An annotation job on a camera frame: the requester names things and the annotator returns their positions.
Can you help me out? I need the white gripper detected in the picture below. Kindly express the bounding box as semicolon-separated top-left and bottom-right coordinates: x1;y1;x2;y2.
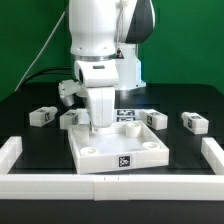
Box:
86;87;115;133

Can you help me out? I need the white square tabletop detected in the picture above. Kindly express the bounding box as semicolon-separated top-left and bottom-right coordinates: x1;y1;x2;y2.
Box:
68;120;169;174

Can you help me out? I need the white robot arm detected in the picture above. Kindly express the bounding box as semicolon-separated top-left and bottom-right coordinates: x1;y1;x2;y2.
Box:
69;0;155;128

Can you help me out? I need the AprilTag marker sheet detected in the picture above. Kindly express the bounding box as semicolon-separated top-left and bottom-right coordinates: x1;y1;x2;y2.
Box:
68;107;158;126

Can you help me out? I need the white U-shaped fence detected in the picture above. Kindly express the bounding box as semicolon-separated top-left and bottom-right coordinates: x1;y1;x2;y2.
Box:
0;136;224;201

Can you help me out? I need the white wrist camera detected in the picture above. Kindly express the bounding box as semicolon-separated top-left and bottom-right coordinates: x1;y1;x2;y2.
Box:
58;80;86;107

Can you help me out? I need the black cable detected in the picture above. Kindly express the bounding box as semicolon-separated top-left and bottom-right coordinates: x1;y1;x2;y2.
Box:
20;67;73;88

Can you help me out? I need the white cable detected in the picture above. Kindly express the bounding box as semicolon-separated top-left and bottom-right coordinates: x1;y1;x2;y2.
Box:
14;9;68;93

